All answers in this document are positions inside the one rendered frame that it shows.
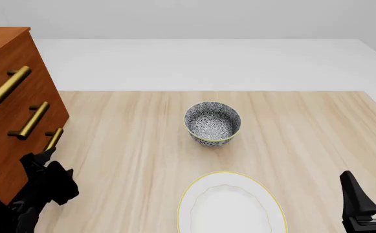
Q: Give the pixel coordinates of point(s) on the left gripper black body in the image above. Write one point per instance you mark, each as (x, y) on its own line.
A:
(58, 184)

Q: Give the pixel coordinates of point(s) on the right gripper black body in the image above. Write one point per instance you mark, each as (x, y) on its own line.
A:
(369, 225)

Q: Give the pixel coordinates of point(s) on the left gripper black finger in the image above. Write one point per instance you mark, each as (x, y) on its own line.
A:
(45, 153)

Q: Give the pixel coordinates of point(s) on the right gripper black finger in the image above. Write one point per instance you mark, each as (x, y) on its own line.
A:
(356, 196)

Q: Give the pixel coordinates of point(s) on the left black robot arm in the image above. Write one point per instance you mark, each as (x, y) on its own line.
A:
(0, 218)

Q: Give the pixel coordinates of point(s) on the small wooden cabinet drawer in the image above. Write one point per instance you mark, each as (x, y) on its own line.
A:
(19, 148)

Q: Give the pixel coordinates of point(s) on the medium wooden cabinet drawer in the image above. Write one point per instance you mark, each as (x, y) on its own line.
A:
(11, 116)

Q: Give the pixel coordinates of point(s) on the large wooden cabinet drawer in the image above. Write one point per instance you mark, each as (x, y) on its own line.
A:
(22, 55)

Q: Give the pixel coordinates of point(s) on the wooden cabinet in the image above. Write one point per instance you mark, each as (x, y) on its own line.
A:
(3, 48)

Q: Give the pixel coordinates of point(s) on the white plate with yellow rim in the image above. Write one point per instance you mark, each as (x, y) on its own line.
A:
(229, 208)

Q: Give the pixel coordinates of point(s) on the black white patterned bowl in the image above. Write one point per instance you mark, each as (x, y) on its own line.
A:
(212, 123)

